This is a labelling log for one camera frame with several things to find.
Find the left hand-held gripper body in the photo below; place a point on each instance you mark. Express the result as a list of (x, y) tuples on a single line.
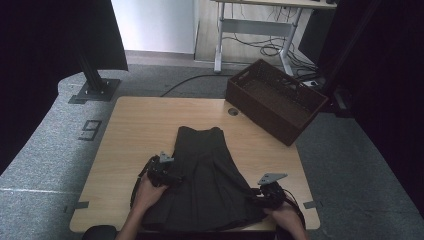
[(160, 171)]

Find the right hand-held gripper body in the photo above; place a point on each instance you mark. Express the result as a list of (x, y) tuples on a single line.
[(273, 196)]

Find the dark grey skirt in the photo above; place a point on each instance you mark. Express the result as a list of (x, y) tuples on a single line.
[(206, 186)]

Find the brown woven basket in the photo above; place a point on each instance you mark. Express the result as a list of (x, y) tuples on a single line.
[(263, 113)]

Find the person's right hand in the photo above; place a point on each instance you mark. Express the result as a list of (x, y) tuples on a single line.
[(288, 220)]

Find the person's left hand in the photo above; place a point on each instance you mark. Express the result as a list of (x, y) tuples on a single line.
[(145, 196)]

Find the grey tape strip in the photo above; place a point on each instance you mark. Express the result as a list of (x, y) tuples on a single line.
[(311, 204), (81, 204)]

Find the black table grommet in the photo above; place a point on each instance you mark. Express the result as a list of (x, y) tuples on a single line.
[(233, 111)]

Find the person's left leg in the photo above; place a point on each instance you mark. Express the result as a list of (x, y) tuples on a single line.
[(100, 232)]

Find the black metal stand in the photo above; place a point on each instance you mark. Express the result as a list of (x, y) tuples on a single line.
[(90, 73), (340, 100)]

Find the white power strip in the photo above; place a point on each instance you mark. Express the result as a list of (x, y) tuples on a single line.
[(311, 83)]

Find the black curtain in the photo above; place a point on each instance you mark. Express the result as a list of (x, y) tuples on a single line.
[(33, 66), (393, 100)]

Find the desk with white legs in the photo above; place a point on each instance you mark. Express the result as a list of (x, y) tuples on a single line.
[(256, 27)]

